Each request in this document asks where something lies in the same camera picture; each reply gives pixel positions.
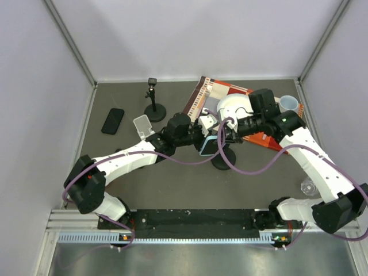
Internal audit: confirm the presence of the blue case phone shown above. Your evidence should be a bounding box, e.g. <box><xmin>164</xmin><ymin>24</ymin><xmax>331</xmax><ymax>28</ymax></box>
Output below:
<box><xmin>199</xmin><ymin>135</ymin><xmax>218</xmax><ymax>156</ymax></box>

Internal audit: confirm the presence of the black round phone stand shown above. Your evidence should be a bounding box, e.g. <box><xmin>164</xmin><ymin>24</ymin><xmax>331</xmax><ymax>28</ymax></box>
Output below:
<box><xmin>211</xmin><ymin>144</ymin><xmax>236</xmax><ymax>171</ymax></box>

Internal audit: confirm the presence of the white folding phone stand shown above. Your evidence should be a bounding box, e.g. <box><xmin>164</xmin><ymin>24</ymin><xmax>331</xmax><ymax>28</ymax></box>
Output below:
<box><xmin>133</xmin><ymin>114</ymin><xmax>155</xmax><ymax>140</ymax></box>

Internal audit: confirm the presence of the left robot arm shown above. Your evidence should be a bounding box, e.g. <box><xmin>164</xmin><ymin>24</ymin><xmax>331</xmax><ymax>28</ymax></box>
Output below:
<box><xmin>63</xmin><ymin>113</ymin><xmax>213</xmax><ymax>228</ymax></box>

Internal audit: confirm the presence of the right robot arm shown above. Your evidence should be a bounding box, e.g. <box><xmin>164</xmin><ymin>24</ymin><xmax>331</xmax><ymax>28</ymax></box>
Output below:
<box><xmin>217</xmin><ymin>89</ymin><xmax>367</xmax><ymax>234</ymax></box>

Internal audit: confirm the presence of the white plate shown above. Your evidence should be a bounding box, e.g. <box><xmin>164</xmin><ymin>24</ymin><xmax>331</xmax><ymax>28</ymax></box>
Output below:
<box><xmin>216</xmin><ymin>93</ymin><xmax>253</xmax><ymax>113</ymax></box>

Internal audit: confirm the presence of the patterned orange placemat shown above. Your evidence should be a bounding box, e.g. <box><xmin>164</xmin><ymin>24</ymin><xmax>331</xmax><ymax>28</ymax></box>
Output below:
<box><xmin>183</xmin><ymin>75</ymin><xmax>304</xmax><ymax>155</ymax></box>

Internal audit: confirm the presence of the light blue mug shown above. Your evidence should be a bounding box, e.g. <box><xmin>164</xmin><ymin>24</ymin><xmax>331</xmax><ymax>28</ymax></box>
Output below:
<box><xmin>279</xmin><ymin>95</ymin><xmax>299</xmax><ymax>113</ymax></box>

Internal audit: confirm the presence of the clear plastic cup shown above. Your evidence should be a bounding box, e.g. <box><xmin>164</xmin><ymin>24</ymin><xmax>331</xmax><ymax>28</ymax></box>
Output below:
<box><xmin>301</xmin><ymin>177</ymin><xmax>319</xmax><ymax>196</ymax></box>

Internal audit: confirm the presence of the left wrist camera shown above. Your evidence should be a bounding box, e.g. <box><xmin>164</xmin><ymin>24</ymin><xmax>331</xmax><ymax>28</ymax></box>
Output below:
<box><xmin>198</xmin><ymin>114</ymin><xmax>219</xmax><ymax>136</ymax></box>

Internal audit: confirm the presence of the black camera stand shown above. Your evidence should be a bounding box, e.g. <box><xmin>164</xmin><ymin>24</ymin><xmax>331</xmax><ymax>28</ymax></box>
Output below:
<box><xmin>144</xmin><ymin>78</ymin><xmax>166</xmax><ymax>122</ymax></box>

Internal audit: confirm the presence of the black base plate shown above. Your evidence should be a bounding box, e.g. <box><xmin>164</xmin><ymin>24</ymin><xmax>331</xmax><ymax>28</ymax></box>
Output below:
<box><xmin>97</xmin><ymin>209</ymin><xmax>277</xmax><ymax>239</ymax></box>

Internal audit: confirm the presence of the slotted cable duct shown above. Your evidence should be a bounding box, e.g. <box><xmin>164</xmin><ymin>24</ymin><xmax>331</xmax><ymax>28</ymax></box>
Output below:
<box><xmin>57</xmin><ymin>229</ymin><xmax>288</xmax><ymax>245</ymax></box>

